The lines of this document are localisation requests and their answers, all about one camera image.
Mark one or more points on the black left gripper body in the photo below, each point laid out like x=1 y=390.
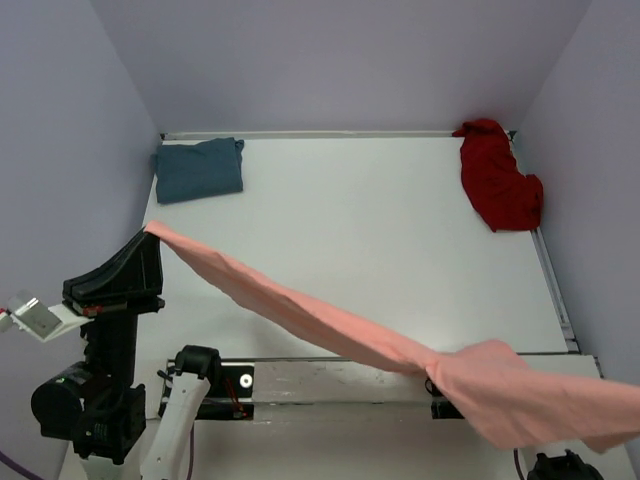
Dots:
x=115 y=331

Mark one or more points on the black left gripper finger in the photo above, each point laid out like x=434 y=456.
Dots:
x=152 y=279
x=122 y=272

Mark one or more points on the pink t-shirt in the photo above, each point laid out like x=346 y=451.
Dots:
x=508 y=403

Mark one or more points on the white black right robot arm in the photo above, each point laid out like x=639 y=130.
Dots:
x=568 y=466

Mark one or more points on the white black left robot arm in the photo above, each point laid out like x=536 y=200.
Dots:
x=94 y=403

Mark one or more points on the folded teal t-shirt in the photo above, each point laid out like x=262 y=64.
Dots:
x=192 y=172

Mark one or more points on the crumpled red t-shirt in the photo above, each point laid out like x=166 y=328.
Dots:
x=505 y=198

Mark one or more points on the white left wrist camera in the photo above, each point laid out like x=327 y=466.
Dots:
x=28 y=314

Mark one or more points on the aluminium front rail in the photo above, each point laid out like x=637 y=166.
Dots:
x=287 y=359

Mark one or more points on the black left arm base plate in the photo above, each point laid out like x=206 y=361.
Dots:
x=230 y=399

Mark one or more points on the white table edge rail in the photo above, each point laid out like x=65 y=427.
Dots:
x=183 y=137

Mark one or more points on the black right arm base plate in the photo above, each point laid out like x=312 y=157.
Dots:
x=441 y=407

